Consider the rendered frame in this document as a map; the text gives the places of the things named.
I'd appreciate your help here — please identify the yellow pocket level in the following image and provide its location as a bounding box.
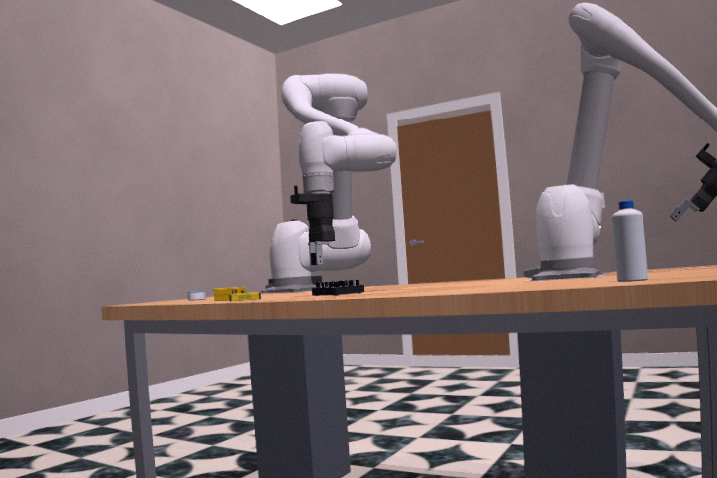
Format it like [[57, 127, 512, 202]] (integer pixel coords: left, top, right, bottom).
[[229, 292, 261, 302]]

